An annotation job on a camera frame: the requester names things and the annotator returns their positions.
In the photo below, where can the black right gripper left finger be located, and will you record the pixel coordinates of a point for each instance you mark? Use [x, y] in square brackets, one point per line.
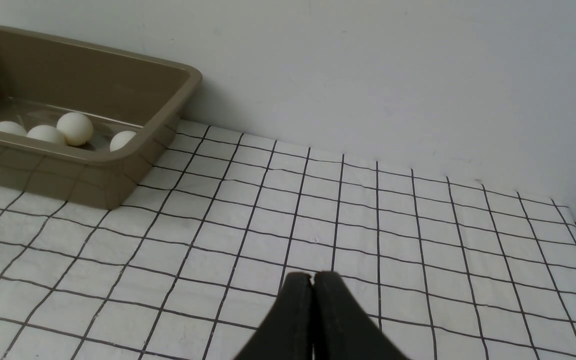
[284, 334]

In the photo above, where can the white ball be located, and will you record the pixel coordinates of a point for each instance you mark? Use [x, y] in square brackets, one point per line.
[13, 128]
[47, 133]
[76, 128]
[121, 139]

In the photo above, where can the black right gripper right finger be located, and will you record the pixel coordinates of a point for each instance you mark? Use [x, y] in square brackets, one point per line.
[342, 330]

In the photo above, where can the white grid tablecloth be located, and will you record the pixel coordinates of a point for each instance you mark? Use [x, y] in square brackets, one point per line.
[191, 263]

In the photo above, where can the olive plastic bin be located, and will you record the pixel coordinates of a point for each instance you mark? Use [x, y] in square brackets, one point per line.
[43, 77]

